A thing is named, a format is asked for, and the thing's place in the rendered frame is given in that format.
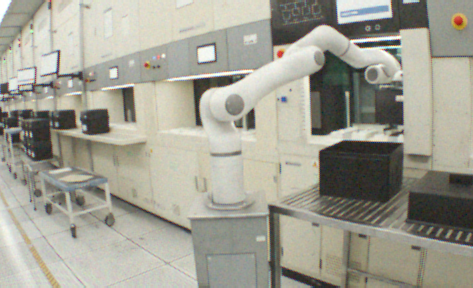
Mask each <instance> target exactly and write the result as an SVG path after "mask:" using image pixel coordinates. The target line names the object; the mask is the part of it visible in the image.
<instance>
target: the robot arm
mask: <svg viewBox="0 0 473 288"><path fill-rule="evenodd" d="M327 49H328V50H329V51H330V52H331V53H332V54H334V55H336V56H337V57H339V58H340V59H342V60H343V61H345V62H347V63H348V64H350V65H351V66H352V67H353V68H356V69H359V68H362V67H365V66H368V65H375V64H380V65H378V66H369V67H368V68H367V69H366V71H365V73H366V79H367V80H368V81H369V82H370V83H374V84H385V83H389V82H391V81H392V80H394V81H402V80H403V71H399V70H400V64H399V62H398V61H397V60H396V59H395V58H394V57H392V56H391V55H390V54H388V53H387V52H384V51H381V50H379V49H372V50H366V51H365V50H361V49H360V48H359V47H358V46H357V45H355V44H354V43H352V42H351V41H350V40H348V39H347V38H345V37H344V36H343V35H341V34H340V33H339V32H338V31H337V30H335V29H334V28H332V27H330V26H320V27H316V28H315V29H314V30H313V31H312V32H310V33H309V34H308V35H307V36H305V37H304V38H303V39H302V38H301V39H300V40H298V41H297V42H295V43H294V44H292V45H291V46H290V47H289V48H288V49H287V50H286V51H285V53H284V54H283V56H282V58H281V59H278V60H276V61H274V62H272V63H270V64H268V65H266V66H263V67H261V68H259V69H258V70H256V71H254V72H253V73H251V74H250V75H248V76H246V77H245V78H243V79H242V80H240V82H238V83H236V84H234V85H230V86H227V87H223V88H212V89H210V90H208V91H206V92H205V93H204V94H202V97H201V100H200V117H201V121H202V124H203V128H204V131H205V133H207V136H208V141H209V151H210V167H211V182H212V191H211V192H209V191H208V197H206V199H205V201H204V205H205V207H207V208H209V209H212V210H222V211H228V210H238V209H242V208H246V207H249V206H251V205H252V204H254V202H255V199H254V196H253V195H252V194H249V193H247V192H244V176H243V158H242V142H241V137H240V135H239V133H238V131H237V129H236V127H235V124H234V121H236V120H238V119H240V118H242V117H243V116H244V115H247V114H248V113H249V111H250V110H251V109H252V108H253V107H254V106H255V105H256V104H257V103H258V102H259V101H261V100H262V99H263V98H264V97H266V95H267V94H269V93H270V92H272V91H274V90H275V89H278V88H280V87H282V86H284V85H286V84H288V83H290V82H293V81H295V80H298V79H300V78H304V77H306V76H309V75H311V74H313V73H315V72H317V71H318V70H320V69H321V68H322V67H323V65H324V64H323V63H324V54H323V52H324V51H325V50H327Z"/></svg>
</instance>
